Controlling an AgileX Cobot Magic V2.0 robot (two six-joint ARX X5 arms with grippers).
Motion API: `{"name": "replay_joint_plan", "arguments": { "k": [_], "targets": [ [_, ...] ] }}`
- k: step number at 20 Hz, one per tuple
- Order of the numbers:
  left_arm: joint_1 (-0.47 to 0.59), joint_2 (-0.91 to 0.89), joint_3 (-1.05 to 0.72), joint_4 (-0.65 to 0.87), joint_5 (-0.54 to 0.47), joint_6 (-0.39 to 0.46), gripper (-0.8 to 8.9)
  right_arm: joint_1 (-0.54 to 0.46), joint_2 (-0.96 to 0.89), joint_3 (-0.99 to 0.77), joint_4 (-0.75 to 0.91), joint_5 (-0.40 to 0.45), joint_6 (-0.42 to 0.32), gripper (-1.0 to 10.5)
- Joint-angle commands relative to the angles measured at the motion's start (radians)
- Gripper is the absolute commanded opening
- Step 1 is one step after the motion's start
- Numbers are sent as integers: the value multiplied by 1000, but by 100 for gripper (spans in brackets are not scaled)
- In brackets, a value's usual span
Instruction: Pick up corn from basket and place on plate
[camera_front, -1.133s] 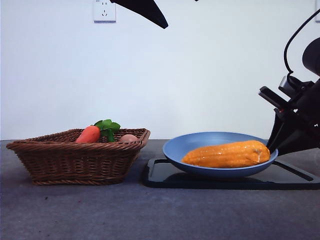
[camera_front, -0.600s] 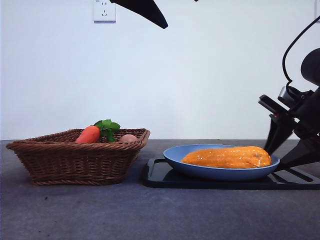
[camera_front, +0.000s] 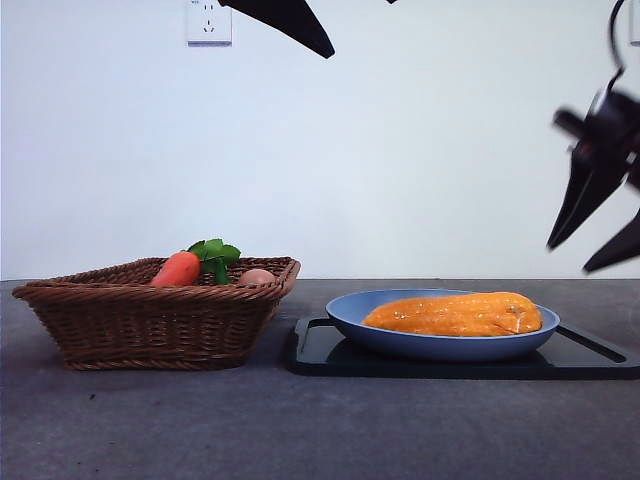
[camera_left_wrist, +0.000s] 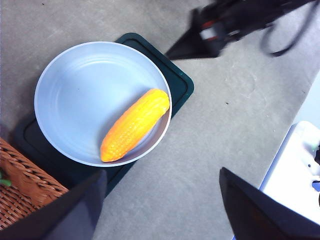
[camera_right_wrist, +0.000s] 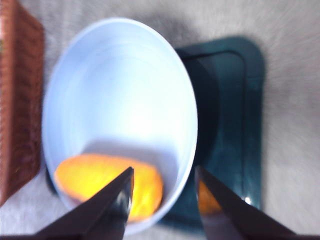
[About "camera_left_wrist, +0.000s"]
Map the pale grey right wrist camera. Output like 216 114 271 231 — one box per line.
199 21 220 42

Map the white blue-edged base panel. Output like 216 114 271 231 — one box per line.
258 120 320 201

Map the green plastic vegetable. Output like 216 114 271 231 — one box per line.
0 171 13 187

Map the brown wicker basket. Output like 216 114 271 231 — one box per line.
0 136 70 231

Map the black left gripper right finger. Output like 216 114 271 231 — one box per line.
219 166 320 240

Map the black cable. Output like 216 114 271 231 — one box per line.
261 0 317 58

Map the light blue plate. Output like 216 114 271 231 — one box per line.
34 41 173 168

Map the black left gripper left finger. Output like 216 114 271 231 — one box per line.
0 169 108 240

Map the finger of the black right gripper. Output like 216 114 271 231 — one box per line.
165 11 201 55
165 37 216 61

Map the yellow corn cob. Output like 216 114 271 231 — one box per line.
99 88 171 163

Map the dark rectangular tray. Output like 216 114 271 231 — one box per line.
12 32 195 200

